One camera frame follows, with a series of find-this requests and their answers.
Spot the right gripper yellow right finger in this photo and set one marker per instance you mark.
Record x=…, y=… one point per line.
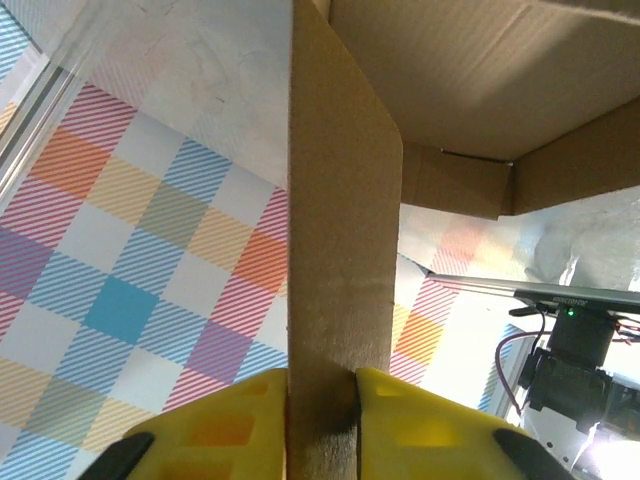
x=425, y=430

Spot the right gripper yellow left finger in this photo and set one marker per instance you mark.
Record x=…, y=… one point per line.
x=225, y=430

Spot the brown cardboard box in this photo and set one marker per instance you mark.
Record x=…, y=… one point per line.
x=345, y=200

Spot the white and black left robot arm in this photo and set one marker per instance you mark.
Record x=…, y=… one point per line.
x=575, y=350

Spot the aluminium front rail beam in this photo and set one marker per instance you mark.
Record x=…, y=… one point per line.
x=500, y=286

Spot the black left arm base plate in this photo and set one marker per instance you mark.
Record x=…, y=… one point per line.
x=575, y=300

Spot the aluminium side rail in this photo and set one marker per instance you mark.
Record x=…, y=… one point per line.
x=30, y=110

